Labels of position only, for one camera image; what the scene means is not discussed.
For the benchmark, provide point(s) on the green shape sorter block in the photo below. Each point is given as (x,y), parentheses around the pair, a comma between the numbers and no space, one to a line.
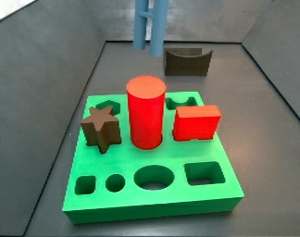
(183,178)

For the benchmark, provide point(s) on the black curved fixture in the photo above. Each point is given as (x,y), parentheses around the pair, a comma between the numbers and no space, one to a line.
(187,62)

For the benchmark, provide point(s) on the blue three prong object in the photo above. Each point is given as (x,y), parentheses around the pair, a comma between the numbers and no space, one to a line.
(151,20)

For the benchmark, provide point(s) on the red square block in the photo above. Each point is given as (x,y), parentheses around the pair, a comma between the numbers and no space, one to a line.
(196,122)

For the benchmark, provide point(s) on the red cylinder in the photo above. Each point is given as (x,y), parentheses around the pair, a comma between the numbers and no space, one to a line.
(145,91)

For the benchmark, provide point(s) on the brown star block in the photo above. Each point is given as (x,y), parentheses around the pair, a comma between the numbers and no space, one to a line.
(101,128)

